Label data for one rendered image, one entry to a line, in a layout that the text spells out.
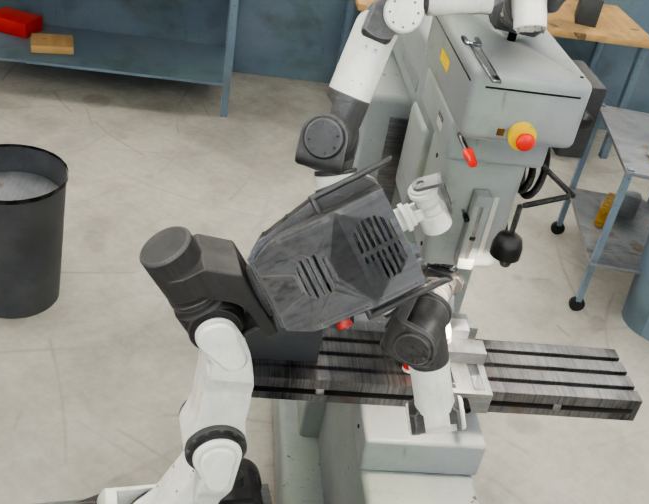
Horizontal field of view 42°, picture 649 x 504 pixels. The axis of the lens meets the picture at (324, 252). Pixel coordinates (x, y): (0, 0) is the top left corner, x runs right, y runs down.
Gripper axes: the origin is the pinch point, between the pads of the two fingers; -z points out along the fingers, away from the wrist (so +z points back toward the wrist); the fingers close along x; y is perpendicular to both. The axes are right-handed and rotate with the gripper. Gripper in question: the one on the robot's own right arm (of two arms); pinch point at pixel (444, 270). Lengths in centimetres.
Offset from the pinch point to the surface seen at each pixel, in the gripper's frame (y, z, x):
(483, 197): -30.6, 12.4, -5.1
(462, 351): 20.6, 3.7, -11.1
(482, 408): 29.8, 12.5, -21.1
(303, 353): 28.8, 18.2, 29.3
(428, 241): -13.9, 11.5, 4.9
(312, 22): 75, -382, 174
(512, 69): -65, 20, -4
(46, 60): 99, -243, 300
